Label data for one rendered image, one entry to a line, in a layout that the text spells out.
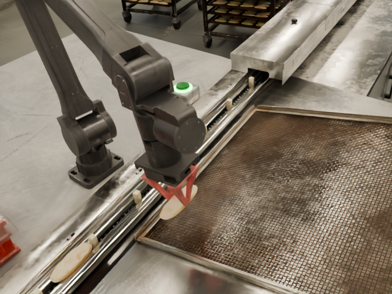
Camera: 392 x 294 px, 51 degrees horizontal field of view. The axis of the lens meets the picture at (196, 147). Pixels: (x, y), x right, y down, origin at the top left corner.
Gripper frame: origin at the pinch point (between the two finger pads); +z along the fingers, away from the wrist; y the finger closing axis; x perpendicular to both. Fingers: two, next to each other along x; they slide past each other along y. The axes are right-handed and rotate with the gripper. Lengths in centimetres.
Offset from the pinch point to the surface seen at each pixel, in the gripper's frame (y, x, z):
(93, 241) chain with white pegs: 14.4, 11.8, 6.6
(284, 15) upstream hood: 25, -96, 1
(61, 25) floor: 326, -202, 49
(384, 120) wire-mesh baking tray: -24.2, -43.0, 4.8
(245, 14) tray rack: 129, -231, 49
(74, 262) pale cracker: 13.9, 17.1, 6.8
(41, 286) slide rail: 16.0, 23.7, 7.3
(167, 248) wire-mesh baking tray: -2.7, 8.0, 4.2
